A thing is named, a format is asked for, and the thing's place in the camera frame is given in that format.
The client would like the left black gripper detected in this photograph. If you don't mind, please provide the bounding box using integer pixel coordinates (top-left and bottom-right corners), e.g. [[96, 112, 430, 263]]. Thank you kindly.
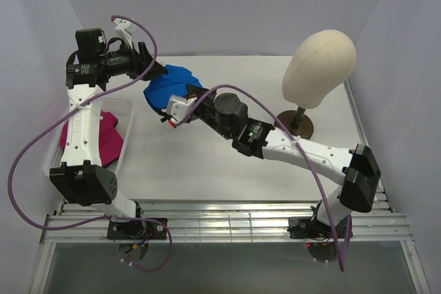
[[101, 40, 169, 81]]

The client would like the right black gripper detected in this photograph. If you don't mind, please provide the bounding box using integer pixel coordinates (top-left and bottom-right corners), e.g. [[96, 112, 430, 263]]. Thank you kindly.
[[184, 83, 233, 140]]

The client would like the blue baseball cap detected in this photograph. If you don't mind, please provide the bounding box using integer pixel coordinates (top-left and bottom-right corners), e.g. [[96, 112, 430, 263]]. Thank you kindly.
[[143, 65, 202, 115]]

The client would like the pink baseball cap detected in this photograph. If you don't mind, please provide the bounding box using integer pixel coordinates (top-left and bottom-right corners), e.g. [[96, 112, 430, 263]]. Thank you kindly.
[[59, 111, 124, 167]]

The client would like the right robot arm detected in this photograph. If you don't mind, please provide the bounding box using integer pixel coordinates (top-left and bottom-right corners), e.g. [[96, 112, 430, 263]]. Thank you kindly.
[[186, 84, 381, 238]]

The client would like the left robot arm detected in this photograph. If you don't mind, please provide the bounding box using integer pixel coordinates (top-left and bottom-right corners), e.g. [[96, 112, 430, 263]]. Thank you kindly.
[[50, 28, 166, 239]]

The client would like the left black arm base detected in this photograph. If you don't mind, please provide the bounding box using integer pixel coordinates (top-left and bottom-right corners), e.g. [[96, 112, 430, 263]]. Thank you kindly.
[[106, 218, 168, 240]]

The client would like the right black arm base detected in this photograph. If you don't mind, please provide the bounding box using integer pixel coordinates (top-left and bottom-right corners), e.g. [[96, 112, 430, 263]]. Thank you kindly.
[[287, 216, 351, 241]]

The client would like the white plastic basket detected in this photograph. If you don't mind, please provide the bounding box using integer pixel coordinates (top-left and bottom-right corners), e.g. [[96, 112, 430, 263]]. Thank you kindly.
[[43, 98, 134, 177]]

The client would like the dark brown mannequin stand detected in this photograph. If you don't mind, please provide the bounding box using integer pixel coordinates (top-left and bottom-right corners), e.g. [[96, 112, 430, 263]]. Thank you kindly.
[[277, 107, 314, 139]]

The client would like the cream mannequin head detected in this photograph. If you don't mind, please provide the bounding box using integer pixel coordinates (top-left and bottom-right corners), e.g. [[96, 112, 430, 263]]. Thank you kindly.
[[282, 30, 357, 109]]

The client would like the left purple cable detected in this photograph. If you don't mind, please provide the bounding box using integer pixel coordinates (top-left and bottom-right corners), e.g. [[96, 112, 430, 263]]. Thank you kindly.
[[7, 14, 173, 271]]

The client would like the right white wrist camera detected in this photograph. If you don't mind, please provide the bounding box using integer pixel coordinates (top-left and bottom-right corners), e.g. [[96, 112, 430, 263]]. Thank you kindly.
[[161, 95, 197, 128]]

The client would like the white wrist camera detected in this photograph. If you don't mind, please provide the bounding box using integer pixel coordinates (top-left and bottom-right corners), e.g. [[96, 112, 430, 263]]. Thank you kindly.
[[161, 95, 197, 128], [114, 18, 136, 49]]

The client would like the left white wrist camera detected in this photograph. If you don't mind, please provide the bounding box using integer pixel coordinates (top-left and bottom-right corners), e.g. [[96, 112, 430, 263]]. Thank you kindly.
[[114, 18, 136, 49]]

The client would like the aluminium rail frame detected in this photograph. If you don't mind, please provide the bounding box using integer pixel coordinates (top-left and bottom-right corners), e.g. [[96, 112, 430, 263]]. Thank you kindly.
[[29, 187, 430, 293]]

